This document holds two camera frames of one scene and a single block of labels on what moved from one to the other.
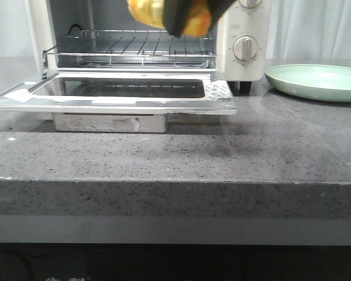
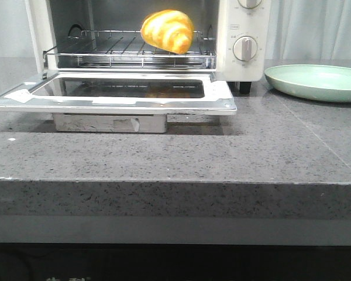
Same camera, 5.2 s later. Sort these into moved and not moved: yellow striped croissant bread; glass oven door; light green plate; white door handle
Moved: yellow striped croissant bread
Not moved: light green plate; white door handle; glass oven door
